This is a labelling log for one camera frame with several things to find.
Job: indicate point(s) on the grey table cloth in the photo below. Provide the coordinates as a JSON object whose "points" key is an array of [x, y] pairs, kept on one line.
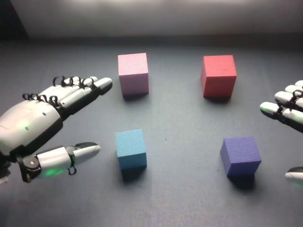
{"points": [[175, 118]]}

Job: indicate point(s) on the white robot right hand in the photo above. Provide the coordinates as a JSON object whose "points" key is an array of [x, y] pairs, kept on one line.
{"points": [[287, 113]]}

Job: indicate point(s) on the small purple cube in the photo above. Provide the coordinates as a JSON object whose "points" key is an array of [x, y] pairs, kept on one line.
{"points": [[240, 156]]}

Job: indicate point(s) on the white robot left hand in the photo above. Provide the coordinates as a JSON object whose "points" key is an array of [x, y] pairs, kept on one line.
{"points": [[28, 123]]}

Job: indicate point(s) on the small blue cube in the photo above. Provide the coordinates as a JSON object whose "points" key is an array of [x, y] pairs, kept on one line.
{"points": [[130, 149]]}

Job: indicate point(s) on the pink foam cube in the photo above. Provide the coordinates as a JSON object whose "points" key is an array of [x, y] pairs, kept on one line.
{"points": [[133, 73]]}

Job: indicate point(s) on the red foam cube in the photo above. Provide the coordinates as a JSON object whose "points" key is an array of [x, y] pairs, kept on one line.
{"points": [[219, 75]]}

